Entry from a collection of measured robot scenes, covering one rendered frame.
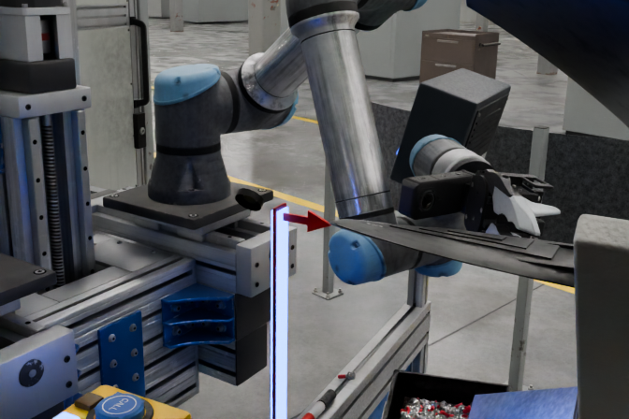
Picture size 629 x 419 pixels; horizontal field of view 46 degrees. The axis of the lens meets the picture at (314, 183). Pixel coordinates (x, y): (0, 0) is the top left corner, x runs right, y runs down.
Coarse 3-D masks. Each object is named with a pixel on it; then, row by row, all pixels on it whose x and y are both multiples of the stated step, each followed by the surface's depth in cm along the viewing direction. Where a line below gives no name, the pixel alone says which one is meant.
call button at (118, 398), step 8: (104, 400) 63; (112, 400) 63; (120, 400) 63; (128, 400) 63; (136, 400) 63; (144, 400) 63; (96, 408) 62; (104, 408) 62; (112, 408) 62; (120, 408) 62; (128, 408) 62; (136, 408) 62; (96, 416) 62; (104, 416) 61; (112, 416) 61; (120, 416) 61; (128, 416) 61; (136, 416) 62
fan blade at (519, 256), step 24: (384, 240) 66; (408, 240) 67; (432, 240) 69; (456, 240) 70; (480, 240) 71; (504, 240) 71; (528, 240) 72; (480, 264) 65; (504, 264) 65; (528, 264) 66; (552, 264) 65
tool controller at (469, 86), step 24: (456, 72) 146; (432, 96) 129; (456, 96) 128; (480, 96) 131; (504, 96) 144; (408, 120) 133; (432, 120) 130; (456, 120) 128; (480, 120) 132; (408, 144) 134; (480, 144) 140; (408, 168) 135
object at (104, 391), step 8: (96, 392) 66; (104, 392) 66; (112, 392) 66; (120, 392) 66; (128, 392) 67; (152, 400) 65; (72, 408) 64; (144, 408) 64; (152, 408) 64; (160, 408) 64; (168, 408) 64; (176, 408) 64; (80, 416) 63; (88, 416) 62; (144, 416) 62; (152, 416) 63; (160, 416) 63; (168, 416) 63; (176, 416) 63; (184, 416) 63
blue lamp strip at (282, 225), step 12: (276, 288) 82; (276, 300) 83; (276, 312) 83; (276, 324) 83; (276, 336) 84; (276, 348) 84; (276, 360) 84; (276, 372) 85; (276, 384) 85; (276, 396) 86; (276, 408) 86
